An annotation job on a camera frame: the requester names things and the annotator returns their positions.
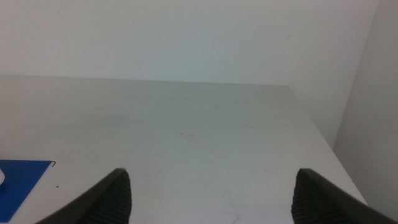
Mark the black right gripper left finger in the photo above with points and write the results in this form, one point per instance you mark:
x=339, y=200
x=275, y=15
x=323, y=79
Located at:
x=109, y=202

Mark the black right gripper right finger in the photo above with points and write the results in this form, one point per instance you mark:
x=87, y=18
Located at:
x=317, y=202

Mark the blue rectangular mat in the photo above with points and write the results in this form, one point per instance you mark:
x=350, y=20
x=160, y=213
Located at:
x=18, y=183

